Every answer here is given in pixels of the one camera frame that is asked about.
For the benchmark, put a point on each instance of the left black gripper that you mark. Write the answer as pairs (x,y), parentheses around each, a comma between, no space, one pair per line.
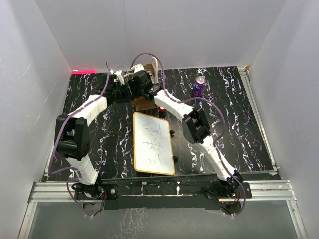
(128,97)

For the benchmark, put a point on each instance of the pink tape strip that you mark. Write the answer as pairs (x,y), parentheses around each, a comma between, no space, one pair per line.
(78,72)

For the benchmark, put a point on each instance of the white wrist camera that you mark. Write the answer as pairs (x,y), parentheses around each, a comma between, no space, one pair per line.
(117,77)
(137,68)

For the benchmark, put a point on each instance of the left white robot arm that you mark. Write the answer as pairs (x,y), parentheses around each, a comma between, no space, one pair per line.
(72,138)

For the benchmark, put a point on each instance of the white dry-erase board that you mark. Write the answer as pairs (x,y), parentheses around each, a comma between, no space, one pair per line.
(152,145)

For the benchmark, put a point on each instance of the black board clip upper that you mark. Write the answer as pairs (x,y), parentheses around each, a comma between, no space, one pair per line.
(172,132)

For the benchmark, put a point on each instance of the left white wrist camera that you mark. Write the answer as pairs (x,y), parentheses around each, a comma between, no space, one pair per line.
(117,77)

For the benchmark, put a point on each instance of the black board clip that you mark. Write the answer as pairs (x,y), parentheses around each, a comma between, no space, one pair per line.
(172,132)
(175,159)

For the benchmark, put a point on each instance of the purple fanta can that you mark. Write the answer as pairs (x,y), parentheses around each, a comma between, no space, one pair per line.
(198,87)

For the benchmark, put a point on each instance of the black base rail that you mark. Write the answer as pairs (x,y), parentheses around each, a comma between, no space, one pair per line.
(169,192)

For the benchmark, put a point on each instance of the black board clip lower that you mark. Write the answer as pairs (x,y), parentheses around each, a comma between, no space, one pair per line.
(175,159)

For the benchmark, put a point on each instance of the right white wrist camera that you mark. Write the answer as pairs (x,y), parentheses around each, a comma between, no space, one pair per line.
(137,68)

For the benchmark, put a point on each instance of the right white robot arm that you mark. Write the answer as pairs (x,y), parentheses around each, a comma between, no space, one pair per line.
(195,125)

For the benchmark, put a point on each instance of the brown canvas bag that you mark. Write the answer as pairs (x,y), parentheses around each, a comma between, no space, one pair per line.
(152,69)

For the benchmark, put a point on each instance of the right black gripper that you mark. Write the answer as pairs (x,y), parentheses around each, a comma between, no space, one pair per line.
(134,87)

